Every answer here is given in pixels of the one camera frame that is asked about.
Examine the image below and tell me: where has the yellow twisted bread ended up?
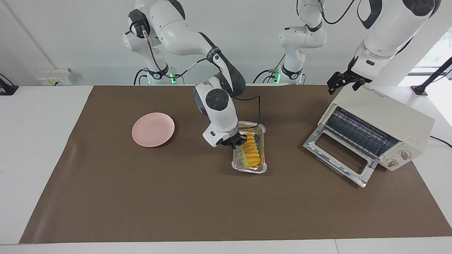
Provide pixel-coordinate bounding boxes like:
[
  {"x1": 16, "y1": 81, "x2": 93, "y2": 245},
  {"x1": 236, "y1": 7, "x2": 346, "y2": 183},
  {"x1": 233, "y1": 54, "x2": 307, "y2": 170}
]
[{"x1": 241, "y1": 133, "x2": 262, "y2": 168}]

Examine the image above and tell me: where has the aluminium foil tray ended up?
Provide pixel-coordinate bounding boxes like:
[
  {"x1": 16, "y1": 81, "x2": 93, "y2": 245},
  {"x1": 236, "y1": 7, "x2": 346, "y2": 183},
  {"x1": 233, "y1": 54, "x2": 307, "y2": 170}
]
[{"x1": 231, "y1": 121, "x2": 268, "y2": 174}]

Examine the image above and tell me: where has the cream toaster oven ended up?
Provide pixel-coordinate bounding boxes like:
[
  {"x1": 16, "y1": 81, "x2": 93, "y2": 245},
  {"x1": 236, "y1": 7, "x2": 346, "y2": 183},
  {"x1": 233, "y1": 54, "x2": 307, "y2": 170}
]
[{"x1": 303, "y1": 86, "x2": 435, "y2": 188}]

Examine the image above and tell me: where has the glass oven door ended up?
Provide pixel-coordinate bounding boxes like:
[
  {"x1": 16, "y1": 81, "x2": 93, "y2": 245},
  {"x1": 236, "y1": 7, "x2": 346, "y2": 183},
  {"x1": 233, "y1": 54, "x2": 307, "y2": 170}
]
[{"x1": 303, "y1": 126, "x2": 379, "y2": 188}]

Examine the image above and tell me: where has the brown table mat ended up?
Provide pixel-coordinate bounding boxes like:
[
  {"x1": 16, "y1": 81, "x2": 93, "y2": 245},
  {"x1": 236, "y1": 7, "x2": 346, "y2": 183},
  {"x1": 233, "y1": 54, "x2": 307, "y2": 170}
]
[{"x1": 18, "y1": 85, "x2": 452, "y2": 244}]

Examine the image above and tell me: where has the pink round plate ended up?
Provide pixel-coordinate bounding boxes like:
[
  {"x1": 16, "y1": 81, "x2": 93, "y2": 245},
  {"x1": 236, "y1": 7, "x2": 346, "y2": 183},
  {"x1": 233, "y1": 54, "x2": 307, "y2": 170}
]
[{"x1": 132, "y1": 112, "x2": 176, "y2": 148}]

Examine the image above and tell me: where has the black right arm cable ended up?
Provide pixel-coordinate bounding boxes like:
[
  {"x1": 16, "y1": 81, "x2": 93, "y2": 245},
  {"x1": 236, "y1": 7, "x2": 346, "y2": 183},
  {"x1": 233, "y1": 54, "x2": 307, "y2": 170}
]
[{"x1": 141, "y1": 30, "x2": 262, "y2": 128}]

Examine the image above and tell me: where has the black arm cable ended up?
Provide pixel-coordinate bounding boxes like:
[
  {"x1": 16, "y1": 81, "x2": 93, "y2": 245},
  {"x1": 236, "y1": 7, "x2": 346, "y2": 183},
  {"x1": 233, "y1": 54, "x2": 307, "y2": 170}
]
[
  {"x1": 317, "y1": 0, "x2": 356, "y2": 25},
  {"x1": 141, "y1": 30, "x2": 262, "y2": 128}
]

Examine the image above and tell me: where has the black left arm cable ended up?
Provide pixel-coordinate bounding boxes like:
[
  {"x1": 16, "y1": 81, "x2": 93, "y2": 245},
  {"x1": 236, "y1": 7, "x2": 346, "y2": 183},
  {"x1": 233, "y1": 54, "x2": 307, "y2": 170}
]
[{"x1": 317, "y1": 0, "x2": 356, "y2": 25}]

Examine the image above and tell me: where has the black left base cable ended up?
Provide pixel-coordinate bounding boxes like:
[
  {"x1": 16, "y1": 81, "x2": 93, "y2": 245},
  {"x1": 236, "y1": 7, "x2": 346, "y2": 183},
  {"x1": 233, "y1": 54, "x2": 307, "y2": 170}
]
[{"x1": 252, "y1": 53, "x2": 287, "y2": 84}]

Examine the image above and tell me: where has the black base cable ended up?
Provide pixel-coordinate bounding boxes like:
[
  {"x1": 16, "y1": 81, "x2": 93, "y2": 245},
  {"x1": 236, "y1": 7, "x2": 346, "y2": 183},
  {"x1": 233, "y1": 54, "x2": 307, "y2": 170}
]
[
  {"x1": 252, "y1": 53, "x2": 287, "y2": 84},
  {"x1": 133, "y1": 68, "x2": 149, "y2": 85}
]

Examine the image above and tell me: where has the black camera stand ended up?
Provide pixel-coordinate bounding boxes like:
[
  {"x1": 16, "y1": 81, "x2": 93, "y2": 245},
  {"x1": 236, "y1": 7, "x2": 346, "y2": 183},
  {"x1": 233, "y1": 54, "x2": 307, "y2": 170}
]
[{"x1": 411, "y1": 56, "x2": 452, "y2": 96}]

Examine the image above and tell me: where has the black oven power cable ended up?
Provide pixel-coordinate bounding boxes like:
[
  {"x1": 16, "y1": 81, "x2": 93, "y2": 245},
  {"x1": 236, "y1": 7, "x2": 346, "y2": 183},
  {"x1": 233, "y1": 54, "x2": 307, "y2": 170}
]
[{"x1": 429, "y1": 135, "x2": 452, "y2": 148}]

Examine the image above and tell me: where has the black right base cable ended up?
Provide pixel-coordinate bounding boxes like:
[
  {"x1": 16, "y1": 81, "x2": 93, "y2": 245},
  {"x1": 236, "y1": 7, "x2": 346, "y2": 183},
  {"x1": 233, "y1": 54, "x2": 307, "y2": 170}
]
[{"x1": 133, "y1": 68, "x2": 149, "y2": 85}]

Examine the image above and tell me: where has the white wall power outlet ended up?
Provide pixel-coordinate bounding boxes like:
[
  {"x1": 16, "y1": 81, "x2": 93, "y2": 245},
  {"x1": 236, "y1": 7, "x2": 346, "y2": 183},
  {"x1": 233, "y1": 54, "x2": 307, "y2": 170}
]
[{"x1": 38, "y1": 69, "x2": 73, "y2": 86}]

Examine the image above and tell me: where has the black clamp mount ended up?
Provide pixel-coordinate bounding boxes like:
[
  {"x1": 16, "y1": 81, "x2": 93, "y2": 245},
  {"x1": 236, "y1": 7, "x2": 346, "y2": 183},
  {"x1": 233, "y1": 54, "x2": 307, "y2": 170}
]
[{"x1": 0, "y1": 73, "x2": 19, "y2": 96}]

